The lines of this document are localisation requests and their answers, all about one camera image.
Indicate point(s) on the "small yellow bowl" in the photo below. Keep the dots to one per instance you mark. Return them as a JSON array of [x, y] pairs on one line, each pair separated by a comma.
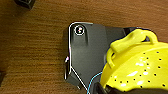
[[140, 68]]

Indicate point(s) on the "black robot base chassis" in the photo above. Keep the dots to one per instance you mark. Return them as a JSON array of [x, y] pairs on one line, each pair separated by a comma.
[[88, 50]]

